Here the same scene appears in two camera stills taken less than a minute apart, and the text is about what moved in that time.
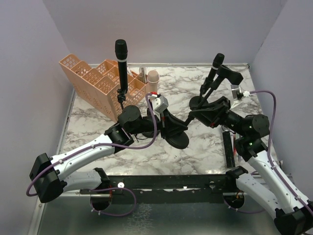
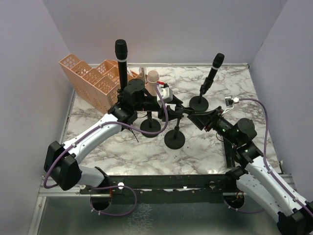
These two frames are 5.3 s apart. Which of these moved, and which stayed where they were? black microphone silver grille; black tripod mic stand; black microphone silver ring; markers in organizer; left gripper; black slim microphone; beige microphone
Moved: black tripod mic stand; left gripper
Stayed: black slim microphone; black microphone silver grille; markers in organizer; black microphone silver ring; beige microphone
